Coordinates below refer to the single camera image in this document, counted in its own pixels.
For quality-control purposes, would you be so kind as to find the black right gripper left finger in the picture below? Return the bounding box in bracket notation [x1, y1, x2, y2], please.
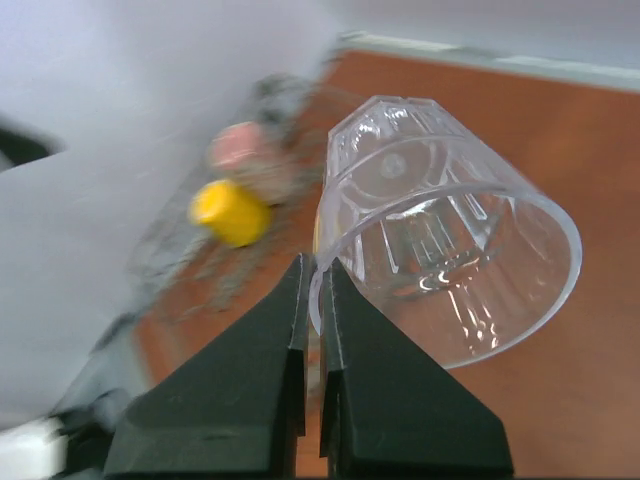
[104, 254, 306, 478]

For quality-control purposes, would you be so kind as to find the clear glass cup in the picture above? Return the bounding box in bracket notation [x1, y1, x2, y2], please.
[309, 96, 582, 369]

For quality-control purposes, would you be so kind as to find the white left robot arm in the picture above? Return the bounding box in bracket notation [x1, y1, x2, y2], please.
[1, 125, 150, 430]

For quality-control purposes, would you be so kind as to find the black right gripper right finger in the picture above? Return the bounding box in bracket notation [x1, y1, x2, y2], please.
[320, 262, 514, 478]

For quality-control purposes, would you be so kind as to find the pink ghost pattern cup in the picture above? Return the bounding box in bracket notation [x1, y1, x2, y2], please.
[205, 121, 296, 206]

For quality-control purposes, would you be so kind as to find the yellow cup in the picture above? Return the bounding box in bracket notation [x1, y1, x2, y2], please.
[188, 179, 271, 248]

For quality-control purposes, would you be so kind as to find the grey wire dish rack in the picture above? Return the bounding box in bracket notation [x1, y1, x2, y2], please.
[89, 29, 351, 351]

